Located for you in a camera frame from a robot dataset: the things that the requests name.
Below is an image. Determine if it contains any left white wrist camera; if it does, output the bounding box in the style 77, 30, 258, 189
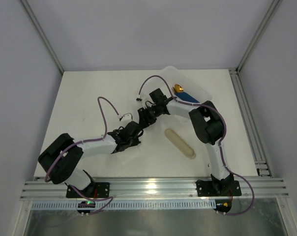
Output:
119, 113, 133, 122

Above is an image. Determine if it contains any purple cable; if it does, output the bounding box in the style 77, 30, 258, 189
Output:
44, 97, 121, 217
137, 75, 255, 217

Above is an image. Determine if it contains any right aluminium frame post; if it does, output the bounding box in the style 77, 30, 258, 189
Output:
236, 0, 282, 73

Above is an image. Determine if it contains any white plastic basket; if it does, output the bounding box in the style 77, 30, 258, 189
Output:
159, 66, 212, 103

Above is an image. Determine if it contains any right aluminium side rail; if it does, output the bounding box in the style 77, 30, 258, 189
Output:
229, 68, 273, 178

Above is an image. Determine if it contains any gold cutlery in roll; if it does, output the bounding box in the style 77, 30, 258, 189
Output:
172, 84, 184, 93

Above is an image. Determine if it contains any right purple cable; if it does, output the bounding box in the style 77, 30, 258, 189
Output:
137, 75, 255, 217

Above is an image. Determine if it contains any white slotted cable duct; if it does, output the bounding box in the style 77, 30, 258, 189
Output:
31, 199, 216, 210

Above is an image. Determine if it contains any aluminium frame post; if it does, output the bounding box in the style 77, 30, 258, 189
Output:
19, 0, 64, 75
236, 0, 282, 73

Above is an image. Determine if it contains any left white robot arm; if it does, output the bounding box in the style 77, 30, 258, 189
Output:
38, 121, 143, 200

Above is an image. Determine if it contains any left aluminium frame post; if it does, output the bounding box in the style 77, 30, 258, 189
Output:
19, 0, 64, 75

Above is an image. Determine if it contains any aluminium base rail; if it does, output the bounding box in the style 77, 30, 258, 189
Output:
20, 177, 289, 201

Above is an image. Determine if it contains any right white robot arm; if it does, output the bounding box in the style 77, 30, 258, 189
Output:
138, 88, 242, 197

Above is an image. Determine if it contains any white paper napkin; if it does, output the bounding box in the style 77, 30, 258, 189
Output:
121, 146, 141, 165

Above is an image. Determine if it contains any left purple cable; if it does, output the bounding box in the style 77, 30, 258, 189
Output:
44, 97, 121, 217

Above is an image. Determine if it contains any oval wooden cutlery tray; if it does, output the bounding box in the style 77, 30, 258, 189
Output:
164, 129, 196, 159

